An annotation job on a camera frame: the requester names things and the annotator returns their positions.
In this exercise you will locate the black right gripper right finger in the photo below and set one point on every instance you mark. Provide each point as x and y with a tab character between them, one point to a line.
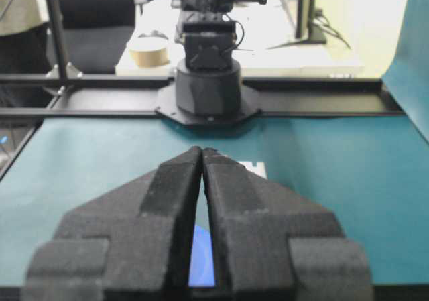
270	243

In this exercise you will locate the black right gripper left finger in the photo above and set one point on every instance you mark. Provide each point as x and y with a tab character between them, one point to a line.
132	243

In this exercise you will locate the large blue plastic gear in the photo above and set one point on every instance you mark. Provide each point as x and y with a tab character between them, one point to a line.
202	273

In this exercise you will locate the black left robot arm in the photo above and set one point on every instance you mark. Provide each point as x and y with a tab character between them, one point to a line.
207	89

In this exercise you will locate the white marker with black dot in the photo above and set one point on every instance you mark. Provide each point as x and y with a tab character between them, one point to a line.
255	167

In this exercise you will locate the brown tape roll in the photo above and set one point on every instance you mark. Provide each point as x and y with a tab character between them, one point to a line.
148	51

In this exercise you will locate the black office chair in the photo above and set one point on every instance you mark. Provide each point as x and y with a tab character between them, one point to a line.
96	32

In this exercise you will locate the black monitor stand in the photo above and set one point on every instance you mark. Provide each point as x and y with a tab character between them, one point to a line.
294	19

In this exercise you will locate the black aluminium frame rail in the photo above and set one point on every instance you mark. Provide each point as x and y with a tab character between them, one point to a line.
106	133

